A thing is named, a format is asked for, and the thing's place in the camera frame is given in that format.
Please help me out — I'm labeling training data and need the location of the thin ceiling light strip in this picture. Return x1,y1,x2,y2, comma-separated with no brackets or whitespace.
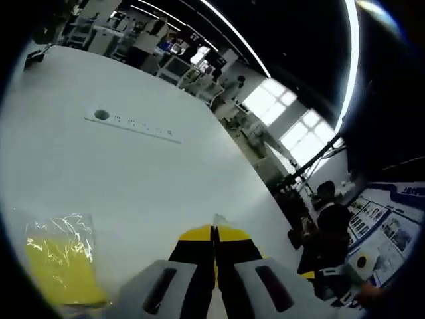
199,0,272,79

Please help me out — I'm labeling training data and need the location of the wall poster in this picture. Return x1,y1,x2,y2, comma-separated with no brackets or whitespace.
345,181,425,290

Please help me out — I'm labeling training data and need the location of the wide ceiling light strip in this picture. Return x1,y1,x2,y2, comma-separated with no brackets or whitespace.
333,0,362,134

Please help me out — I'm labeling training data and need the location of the small black object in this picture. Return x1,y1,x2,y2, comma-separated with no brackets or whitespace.
23,43,54,72

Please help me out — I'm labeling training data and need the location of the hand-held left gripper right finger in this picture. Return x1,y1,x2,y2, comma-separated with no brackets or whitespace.
214,224,353,319

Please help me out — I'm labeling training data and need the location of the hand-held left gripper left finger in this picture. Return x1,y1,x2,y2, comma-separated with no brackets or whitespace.
114,224,216,319

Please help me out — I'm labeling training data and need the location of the black tripod stand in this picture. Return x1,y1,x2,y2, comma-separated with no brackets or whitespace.
275,138,346,191

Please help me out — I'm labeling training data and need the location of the rectangular yellow silicone block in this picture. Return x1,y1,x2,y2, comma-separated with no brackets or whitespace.
13,207,112,308

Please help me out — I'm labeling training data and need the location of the large window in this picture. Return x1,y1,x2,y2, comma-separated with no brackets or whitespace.
244,78,338,167

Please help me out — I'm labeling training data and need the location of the person's right hand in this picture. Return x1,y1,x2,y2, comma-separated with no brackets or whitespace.
360,280,391,304

